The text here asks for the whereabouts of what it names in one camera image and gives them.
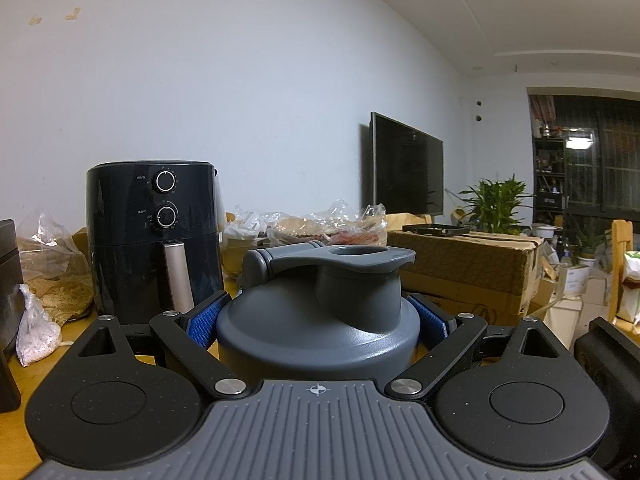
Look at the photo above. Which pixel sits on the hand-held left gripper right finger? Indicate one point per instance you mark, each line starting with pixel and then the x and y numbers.
pixel 430 320

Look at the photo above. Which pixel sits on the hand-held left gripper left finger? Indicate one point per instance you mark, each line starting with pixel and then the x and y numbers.
pixel 205 322

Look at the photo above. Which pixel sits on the large cardboard box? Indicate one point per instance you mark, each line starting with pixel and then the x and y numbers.
pixel 465 270

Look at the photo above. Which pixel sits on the black flat tray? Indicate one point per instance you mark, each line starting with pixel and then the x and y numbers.
pixel 435 230

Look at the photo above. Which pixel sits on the crumpled clear plastic bag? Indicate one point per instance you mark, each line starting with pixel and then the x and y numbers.
pixel 245 230

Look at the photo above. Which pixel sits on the dark air fryer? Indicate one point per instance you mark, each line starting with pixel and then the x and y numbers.
pixel 120 260

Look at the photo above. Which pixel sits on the white bag with green print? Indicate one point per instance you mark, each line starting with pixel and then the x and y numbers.
pixel 631 285

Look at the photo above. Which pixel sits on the pile of small cartons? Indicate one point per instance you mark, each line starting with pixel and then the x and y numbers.
pixel 575 285

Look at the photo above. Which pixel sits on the green potted plant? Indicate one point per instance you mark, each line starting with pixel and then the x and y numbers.
pixel 500 205

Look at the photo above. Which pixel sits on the plastic bag of flatbreads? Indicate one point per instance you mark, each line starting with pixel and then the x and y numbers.
pixel 325 230

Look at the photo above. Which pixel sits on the wooden chair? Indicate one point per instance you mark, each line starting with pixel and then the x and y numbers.
pixel 621 260

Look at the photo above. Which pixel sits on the white pot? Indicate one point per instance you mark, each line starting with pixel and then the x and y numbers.
pixel 542 232

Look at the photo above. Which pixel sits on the small yellow cardboard box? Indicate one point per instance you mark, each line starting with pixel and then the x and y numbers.
pixel 81 242

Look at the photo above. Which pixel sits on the small potted plant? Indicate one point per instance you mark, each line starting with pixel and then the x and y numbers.
pixel 592 247

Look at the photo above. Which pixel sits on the black television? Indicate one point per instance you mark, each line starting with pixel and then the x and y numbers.
pixel 407 165

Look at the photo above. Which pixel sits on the clear bag with brown paper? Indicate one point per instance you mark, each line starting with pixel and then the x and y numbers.
pixel 55 270

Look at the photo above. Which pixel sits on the small white filled bag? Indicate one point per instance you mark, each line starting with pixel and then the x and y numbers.
pixel 37 335

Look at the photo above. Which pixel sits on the dark storage shelf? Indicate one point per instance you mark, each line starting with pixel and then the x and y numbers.
pixel 549 175

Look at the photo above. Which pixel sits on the grey rice cooker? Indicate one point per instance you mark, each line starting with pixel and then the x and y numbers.
pixel 9 320

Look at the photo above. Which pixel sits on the dark glass balcony door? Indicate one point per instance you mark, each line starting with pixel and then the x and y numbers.
pixel 610 175

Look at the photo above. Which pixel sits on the patterned curtain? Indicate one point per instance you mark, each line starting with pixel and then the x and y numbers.
pixel 542 110

